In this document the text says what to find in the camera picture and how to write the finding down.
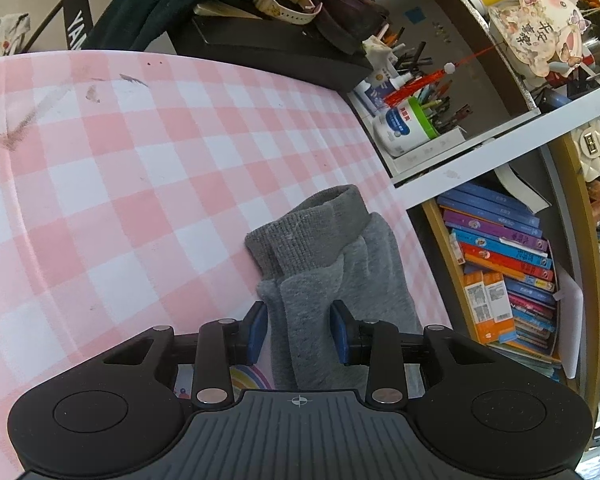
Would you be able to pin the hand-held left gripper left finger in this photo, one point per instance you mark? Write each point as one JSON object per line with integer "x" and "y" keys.
{"x": 257, "y": 332}

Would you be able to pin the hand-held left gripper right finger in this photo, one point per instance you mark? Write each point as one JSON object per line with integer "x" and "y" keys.
{"x": 339, "y": 332}

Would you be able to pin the grey socks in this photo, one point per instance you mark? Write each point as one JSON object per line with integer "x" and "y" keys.
{"x": 325, "y": 270}

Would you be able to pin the white and orange box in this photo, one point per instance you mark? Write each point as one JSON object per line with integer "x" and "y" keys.
{"x": 490, "y": 305}

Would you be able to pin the row of colourful books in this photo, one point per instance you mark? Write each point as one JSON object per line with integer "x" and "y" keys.
{"x": 505, "y": 260}

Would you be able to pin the pink checked cartoon desk mat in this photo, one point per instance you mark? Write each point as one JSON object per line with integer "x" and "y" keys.
{"x": 130, "y": 185}

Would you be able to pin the white bottle with blue label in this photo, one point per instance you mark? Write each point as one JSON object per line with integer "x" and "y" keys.
{"x": 405, "y": 127}

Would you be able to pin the white and wood bookshelf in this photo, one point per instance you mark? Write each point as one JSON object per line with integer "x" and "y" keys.
{"x": 480, "y": 152}

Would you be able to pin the white glue bottle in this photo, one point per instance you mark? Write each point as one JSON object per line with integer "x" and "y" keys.
{"x": 380, "y": 87}

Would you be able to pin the holder full of pens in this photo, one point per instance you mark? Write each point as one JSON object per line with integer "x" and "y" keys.
{"x": 430, "y": 95}

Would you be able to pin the black case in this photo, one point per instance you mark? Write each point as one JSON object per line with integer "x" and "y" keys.
{"x": 270, "y": 50}

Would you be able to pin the dark brown cloth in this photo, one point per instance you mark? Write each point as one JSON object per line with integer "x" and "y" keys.
{"x": 347, "y": 22}

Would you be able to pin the white quilted bag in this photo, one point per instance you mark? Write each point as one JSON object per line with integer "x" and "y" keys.
{"x": 592, "y": 147}

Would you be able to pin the pink and white wristwatch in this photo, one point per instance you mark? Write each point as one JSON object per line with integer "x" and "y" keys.
{"x": 285, "y": 2}

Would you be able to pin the dark green cloth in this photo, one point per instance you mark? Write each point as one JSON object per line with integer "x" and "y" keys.
{"x": 155, "y": 0}

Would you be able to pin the decorative paper fan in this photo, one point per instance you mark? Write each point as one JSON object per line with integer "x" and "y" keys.
{"x": 535, "y": 30}

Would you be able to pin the black lettered stand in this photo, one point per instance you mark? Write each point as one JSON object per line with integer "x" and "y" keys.
{"x": 82, "y": 5}

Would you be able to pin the white tote bag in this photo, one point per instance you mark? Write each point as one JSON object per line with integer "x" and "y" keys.
{"x": 14, "y": 32}

